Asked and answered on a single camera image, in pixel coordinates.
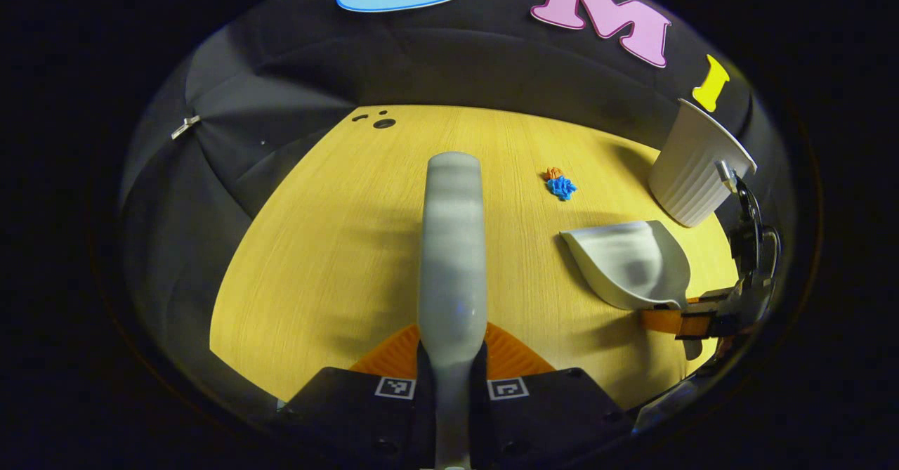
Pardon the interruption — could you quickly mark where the small white broom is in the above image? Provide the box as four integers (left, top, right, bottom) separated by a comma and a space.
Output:
418, 152, 489, 470

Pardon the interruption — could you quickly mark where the white ribbed garbage bin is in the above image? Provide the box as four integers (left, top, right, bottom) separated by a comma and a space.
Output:
648, 98, 758, 228

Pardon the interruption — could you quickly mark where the wooden desktop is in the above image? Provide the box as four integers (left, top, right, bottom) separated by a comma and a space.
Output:
209, 105, 742, 411

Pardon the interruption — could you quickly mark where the white plastic dustpan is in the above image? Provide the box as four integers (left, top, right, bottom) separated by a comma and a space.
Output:
560, 220, 704, 362

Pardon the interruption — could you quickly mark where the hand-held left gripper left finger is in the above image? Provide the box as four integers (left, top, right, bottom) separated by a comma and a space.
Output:
280, 322, 435, 470

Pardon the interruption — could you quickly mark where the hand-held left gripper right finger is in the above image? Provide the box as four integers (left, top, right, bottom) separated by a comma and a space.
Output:
469, 321, 634, 470

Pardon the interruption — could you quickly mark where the black backdrop cloth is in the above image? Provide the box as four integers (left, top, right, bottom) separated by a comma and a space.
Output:
119, 0, 798, 422

